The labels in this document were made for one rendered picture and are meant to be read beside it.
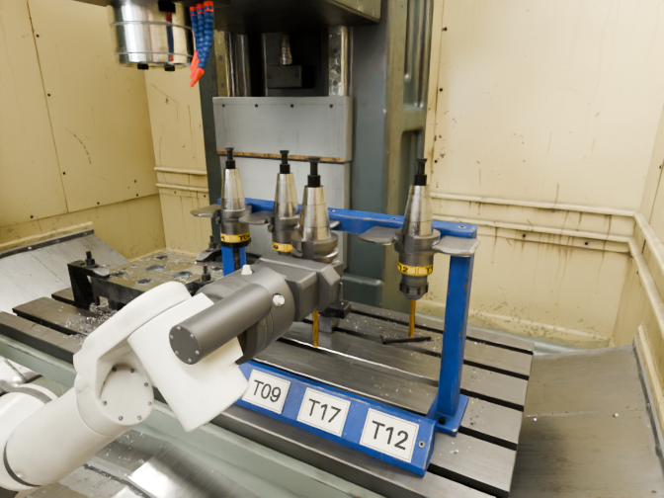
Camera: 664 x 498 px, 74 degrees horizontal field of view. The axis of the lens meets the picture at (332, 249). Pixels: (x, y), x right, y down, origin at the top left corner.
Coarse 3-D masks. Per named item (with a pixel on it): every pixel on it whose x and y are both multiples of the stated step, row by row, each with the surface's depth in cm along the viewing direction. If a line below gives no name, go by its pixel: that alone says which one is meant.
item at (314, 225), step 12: (312, 192) 55; (324, 192) 56; (312, 204) 55; (324, 204) 56; (300, 216) 57; (312, 216) 56; (324, 216) 56; (300, 228) 57; (312, 228) 56; (324, 228) 56; (312, 240) 56
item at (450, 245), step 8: (440, 240) 61; (448, 240) 61; (456, 240) 61; (464, 240) 61; (472, 240) 61; (432, 248) 59; (440, 248) 58; (448, 248) 58; (456, 248) 58; (464, 248) 58; (472, 248) 58; (464, 256) 57
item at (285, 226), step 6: (270, 216) 70; (270, 222) 70; (276, 222) 70; (282, 222) 69; (288, 222) 69; (294, 222) 69; (270, 228) 70; (276, 228) 71; (282, 228) 70; (288, 228) 70; (282, 234) 69; (288, 234) 69
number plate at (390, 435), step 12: (372, 420) 66; (384, 420) 65; (396, 420) 65; (372, 432) 65; (384, 432) 65; (396, 432) 64; (408, 432) 63; (372, 444) 65; (384, 444) 64; (396, 444) 63; (408, 444) 63; (396, 456) 63; (408, 456) 62
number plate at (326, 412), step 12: (312, 396) 71; (324, 396) 70; (300, 408) 71; (312, 408) 70; (324, 408) 69; (336, 408) 69; (348, 408) 68; (300, 420) 70; (312, 420) 69; (324, 420) 68; (336, 420) 68; (336, 432) 67
